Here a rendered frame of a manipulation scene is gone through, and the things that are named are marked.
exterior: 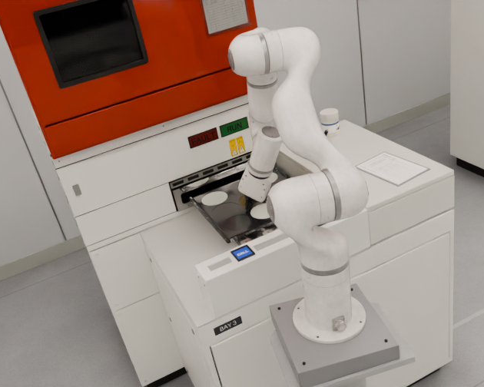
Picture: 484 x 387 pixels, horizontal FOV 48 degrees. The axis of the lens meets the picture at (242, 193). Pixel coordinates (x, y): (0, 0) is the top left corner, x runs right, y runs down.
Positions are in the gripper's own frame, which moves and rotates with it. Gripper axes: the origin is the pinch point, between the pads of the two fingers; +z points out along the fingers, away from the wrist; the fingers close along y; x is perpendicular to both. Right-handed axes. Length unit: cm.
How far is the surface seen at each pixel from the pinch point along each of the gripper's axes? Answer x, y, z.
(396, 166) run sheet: 26, 39, -23
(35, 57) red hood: -27, -70, -37
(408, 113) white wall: 275, 23, 84
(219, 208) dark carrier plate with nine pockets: -1.9, -10.0, 7.1
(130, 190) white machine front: -11.5, -41.8, 10.7
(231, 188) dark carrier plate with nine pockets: 12.0, -12.4, 8.2
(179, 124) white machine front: 7.8, -36.6, -11.5
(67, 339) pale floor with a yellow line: -12, -72, 135
